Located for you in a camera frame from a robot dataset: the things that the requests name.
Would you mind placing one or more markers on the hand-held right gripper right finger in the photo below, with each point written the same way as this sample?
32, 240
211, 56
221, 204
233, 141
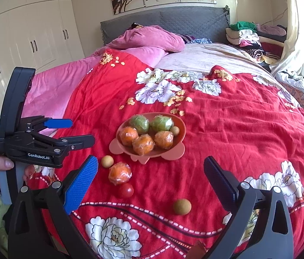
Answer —
219, 183

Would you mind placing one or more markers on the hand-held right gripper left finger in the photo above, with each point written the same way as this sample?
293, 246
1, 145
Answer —
83, 183

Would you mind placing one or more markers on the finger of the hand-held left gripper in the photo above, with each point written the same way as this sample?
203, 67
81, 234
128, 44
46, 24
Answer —
79, 140
59, 123

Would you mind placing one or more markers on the plastic-wrapped orange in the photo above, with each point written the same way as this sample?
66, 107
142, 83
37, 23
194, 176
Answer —
119, 173
143, 144
129, 135
164, 139

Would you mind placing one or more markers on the pink plastic plate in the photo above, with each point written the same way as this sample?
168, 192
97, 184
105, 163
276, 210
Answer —
168, 155

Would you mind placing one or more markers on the brown longan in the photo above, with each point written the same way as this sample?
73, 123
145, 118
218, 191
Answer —
107, 162
181, 206
175, 130

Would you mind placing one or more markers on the plastic-wrapped green citrus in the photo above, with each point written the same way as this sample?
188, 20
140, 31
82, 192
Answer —
162, 124
139, 124

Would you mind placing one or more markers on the pink blanket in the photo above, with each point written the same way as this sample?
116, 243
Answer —
60, 81

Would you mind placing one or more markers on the red tomato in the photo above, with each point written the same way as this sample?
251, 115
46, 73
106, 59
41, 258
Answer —
126, 190

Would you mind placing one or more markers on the red floral blanket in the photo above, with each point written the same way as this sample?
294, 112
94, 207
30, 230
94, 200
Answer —
235, 113

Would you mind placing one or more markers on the cream wardrobe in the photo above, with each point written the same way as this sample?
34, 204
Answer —
33, 32

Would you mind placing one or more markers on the pink pillow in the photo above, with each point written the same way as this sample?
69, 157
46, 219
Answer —
152, 39

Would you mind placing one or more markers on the white crumpled cloth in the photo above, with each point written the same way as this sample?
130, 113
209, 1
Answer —
294, 82

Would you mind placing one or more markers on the beige bed sheet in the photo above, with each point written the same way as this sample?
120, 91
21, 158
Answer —
222, 56

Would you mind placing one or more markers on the blue patterned cloth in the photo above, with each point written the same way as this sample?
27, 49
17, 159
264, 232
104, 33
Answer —
201, 41

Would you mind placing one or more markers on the pile of folded clothes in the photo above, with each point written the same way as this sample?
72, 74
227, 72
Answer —
251, 40

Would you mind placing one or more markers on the purple striped pillow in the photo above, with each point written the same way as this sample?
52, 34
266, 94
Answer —
188, 38

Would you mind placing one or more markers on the grey quilted headboard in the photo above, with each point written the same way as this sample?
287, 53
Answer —
195, 21

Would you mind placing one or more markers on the cream curtain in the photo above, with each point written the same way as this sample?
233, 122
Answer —
293, 19

